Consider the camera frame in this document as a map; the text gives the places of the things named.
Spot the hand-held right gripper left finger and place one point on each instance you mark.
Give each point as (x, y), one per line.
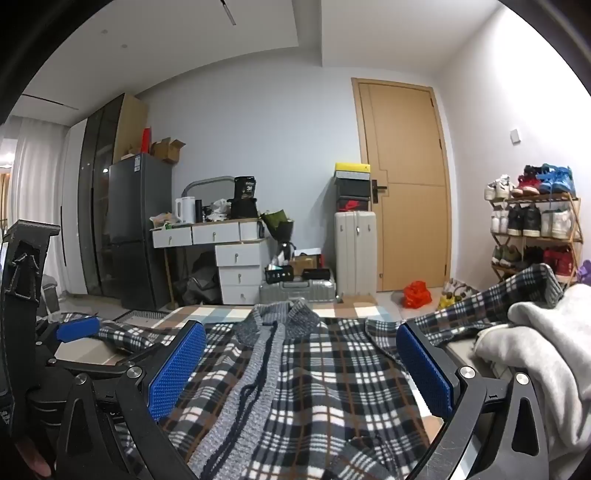
(178, 369)

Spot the ribbed grey floor mat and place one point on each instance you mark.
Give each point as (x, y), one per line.
(138, 316)

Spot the silver suitcase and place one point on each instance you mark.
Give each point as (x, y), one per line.
(295, 290)

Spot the small brown box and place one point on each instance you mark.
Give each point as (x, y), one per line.
(302, 264)

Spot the checkered bed sheet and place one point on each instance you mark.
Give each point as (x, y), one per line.
(207, 314)

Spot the black shoe box red logo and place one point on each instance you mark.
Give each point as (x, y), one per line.
(353, 205)

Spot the black printed bag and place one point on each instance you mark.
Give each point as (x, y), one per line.
(244, 198)

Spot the white plastic bag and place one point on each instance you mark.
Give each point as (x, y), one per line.
(220, 207)

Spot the grey trash bin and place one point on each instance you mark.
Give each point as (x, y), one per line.
(51, 295)

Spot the dark green flower bouquet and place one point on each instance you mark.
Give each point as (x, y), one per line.
(277, 224)

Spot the labelled cardboard box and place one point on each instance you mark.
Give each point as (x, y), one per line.
(360, 303)

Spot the grey arched frame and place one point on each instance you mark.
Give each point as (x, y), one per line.
(203, 182)

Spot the dark grey refrigerator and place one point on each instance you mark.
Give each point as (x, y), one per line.
(138, 230)

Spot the white wall switch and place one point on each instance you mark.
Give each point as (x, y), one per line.
(515, 136)

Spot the open cardboard box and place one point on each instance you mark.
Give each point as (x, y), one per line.
(164, 150)

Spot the black bottle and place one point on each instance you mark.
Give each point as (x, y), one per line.
(199, 211)

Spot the person's left hand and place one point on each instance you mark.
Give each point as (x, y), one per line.
(32, 459)

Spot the yellow shoe box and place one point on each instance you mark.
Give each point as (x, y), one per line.
(352, 168)

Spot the yellow plush item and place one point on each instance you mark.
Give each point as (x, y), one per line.
(445, 302)

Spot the purple cloth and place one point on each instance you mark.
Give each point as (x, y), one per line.
(585, 272)

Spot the white desk with drawers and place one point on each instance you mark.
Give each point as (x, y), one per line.
(240, 272)

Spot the white curtain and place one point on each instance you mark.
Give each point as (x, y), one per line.
(32, 194)

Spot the white electric kettle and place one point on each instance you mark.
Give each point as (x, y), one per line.
(184, 211)

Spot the red paper bag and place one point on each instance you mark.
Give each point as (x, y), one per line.
(146, 141)

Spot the dark grey bag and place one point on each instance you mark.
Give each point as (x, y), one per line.
(203, 281)

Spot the dark glass wardrobe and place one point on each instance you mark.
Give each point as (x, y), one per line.
(94, 184)

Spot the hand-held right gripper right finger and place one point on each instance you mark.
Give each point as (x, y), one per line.
(425, 374)

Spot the wooden shoe rack with shoes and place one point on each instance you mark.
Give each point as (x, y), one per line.
(531, 221)

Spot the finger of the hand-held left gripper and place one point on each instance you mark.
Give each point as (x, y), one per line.
(77, 330)
(92, 369)

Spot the plaid fleece jacket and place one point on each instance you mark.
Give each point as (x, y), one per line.
(323, 369)

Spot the wooden door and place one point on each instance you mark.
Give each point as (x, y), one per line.
(406, 184)

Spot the orange plastic bag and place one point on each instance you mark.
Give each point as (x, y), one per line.
(418, 295)

